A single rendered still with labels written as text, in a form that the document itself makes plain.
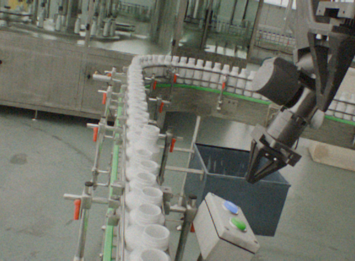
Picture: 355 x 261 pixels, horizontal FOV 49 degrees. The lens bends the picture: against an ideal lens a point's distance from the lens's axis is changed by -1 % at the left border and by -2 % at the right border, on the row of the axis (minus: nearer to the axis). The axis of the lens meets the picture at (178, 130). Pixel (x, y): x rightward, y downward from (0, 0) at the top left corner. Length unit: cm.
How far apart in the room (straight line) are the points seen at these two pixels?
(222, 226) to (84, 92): 374
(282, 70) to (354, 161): 458
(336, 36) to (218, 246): 44
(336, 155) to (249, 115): 269
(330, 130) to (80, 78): 265
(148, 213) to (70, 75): 375
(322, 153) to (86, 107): 289
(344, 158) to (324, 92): 483
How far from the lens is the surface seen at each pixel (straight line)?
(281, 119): 72
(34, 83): 441
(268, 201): 146
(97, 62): 426
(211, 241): 71
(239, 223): 72
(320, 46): 41
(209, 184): 137
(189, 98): 259
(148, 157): 80
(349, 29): 39
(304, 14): 76
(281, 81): 68
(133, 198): 71
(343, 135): 272
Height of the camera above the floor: 146
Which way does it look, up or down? 17 degrees down
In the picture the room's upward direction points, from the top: 12 degrees clockwise
